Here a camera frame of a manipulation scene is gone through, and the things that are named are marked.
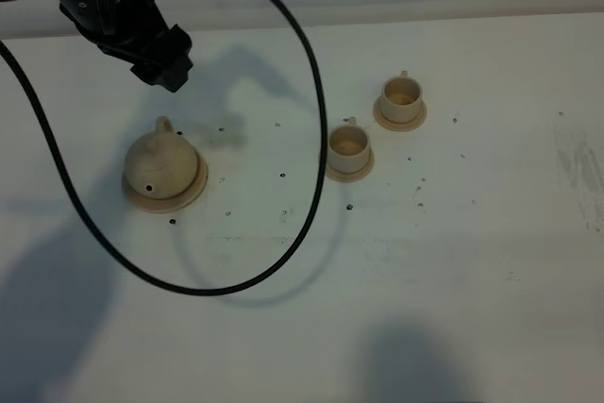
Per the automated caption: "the beige teacup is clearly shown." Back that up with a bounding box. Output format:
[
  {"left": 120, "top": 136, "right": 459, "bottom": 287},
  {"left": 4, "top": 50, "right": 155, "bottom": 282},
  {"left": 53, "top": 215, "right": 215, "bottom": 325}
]
[
  {"left": 327, "top": 117, "right": 371, "bottom": 174},
  {"left": 378, "top": 71, "right": 423, "bottom": 124}
]

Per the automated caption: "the beige clay teapot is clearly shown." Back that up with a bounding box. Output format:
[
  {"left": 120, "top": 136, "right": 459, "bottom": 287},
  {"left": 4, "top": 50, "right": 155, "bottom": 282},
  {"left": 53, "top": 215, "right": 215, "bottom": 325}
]
[{"left": 124, "top": 116, "right": 198, "bottom": 200}]

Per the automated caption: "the far beige teacup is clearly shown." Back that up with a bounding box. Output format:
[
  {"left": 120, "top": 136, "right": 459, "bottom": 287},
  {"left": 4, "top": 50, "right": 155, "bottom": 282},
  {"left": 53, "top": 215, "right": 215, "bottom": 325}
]
[{"left": 378, "top": 71, "right": 423, "bottom": 124}]

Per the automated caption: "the beige teapot saucer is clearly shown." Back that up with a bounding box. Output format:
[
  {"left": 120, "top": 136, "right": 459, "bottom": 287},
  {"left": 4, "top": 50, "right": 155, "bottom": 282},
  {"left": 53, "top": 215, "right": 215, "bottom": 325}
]
[{"left": 121, "top": 156, "right": 209, "bottom": 214}]

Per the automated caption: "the beige cup saucer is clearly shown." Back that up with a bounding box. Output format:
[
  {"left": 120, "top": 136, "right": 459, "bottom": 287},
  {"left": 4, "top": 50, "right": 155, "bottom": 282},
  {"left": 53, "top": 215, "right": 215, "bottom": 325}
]
[
  {"left": 373, "top": 99, "right": 428, "bottom": 132},
  {"left": 326, "top": 152, "right": 375, "bottom": 183}
]

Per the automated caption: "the far beige cup saucer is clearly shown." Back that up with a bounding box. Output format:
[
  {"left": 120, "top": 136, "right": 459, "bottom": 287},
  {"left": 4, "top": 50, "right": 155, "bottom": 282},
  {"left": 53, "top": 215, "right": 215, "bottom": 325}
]
[{"left": 373, "top": 99, "right": 428, "bottom": 132}]

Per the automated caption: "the near beige cup saucer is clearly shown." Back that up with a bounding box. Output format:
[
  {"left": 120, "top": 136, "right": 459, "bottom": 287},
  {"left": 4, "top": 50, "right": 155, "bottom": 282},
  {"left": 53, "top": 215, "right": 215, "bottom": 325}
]
[{"left": 326, "top": 152, "right": 375, "bottom": 183}]

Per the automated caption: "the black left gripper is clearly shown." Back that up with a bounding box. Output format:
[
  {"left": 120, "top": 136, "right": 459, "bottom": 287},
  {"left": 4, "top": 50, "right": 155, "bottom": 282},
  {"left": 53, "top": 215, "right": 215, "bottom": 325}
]
[{"left": 59, "top": 0, "right": 193, "bottom": 92}]

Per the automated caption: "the near beige teacup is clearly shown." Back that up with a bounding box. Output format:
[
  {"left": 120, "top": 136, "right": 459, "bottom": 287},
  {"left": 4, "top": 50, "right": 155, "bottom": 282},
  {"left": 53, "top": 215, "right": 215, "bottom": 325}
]
[{"left": 327, "top": 117, "right": 371, "bottom": 174}]

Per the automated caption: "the black camera cable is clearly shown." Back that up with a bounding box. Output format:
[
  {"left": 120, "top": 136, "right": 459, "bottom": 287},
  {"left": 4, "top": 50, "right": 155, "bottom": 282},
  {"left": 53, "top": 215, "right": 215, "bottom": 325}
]
[{"left": 0, "top": 0, "right": 329, "bottom": 297}]

